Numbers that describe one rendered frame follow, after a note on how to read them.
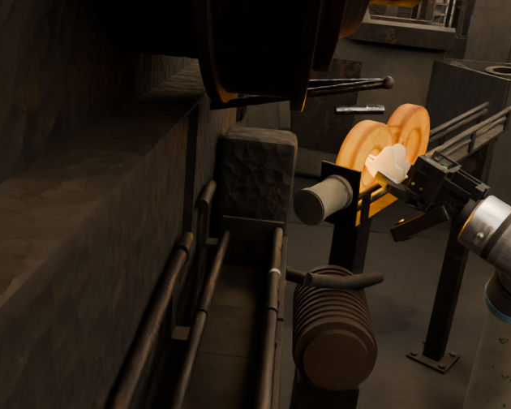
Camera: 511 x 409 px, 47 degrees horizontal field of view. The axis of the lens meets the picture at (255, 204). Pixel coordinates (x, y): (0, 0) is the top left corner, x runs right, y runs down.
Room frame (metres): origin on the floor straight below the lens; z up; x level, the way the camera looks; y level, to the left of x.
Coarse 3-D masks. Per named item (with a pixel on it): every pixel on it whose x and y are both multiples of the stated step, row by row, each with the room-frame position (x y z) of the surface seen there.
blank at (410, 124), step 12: (408, 108) 1.11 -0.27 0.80; (420, 108) 1.13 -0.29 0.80; (396, 120) 1.09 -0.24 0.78; (408, 120) 1.09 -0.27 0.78; (420, 120) 1.13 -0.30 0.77; (396, 132) 1.07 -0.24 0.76; (408, 132) 1.10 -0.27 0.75; (420, 132) 1.14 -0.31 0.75; (408, 144) 1.16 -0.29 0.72; (420, 144) 1.15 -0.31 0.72; (408, 156) 1.15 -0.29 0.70
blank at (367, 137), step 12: (360, 132) 0.97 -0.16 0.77; (372, 132) 0.98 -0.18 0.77; (384, 132) 1.02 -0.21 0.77; (348, 144) 0.96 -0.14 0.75; (360, 144) 0.95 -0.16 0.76; (372, 144) 0.99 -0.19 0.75; (384, 144) 1.02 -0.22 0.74; (348, 156) 0.95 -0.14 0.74; (360, 156) 0.96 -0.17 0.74; (360, 168) 0.96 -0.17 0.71; (372, 180) 1.01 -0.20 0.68
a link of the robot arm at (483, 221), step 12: (480, 204) 0.86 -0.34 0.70; (492, 204) 0.86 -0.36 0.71; (504, 204) 0.86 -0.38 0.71; (468, 216) 0.86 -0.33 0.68; (480, 216) 0.84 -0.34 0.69; (492, 216) 0.84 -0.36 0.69; (504, 216) 0.84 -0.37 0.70; (468, 228) 0.85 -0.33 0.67; (480, 228) 0.84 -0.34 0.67; (492, 228) 0.83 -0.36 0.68; (468, 240) 0.85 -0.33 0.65; (480, 240) 0.84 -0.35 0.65; (480, 252) 0.84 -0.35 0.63
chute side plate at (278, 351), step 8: (280, 280) 0.53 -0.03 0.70; (280, 288) 0.52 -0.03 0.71; (280, 296) 0.50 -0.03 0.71; (280, 304) 0.48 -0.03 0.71; (280, 312) 0.47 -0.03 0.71; (280, 320) 0.46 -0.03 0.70; (280, 328) 0.45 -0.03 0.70; (280, 336) 0.43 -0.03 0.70; (280, 344) 0.42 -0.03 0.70; (280, 352) 0.41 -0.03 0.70; (280, 360) 0.40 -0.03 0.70; (280, 368) 0.39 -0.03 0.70; (280, 376) 0.38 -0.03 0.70; (272, 392) 0.37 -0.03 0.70; (272, 400) 0.36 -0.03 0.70; (272, 408) 0.35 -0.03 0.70
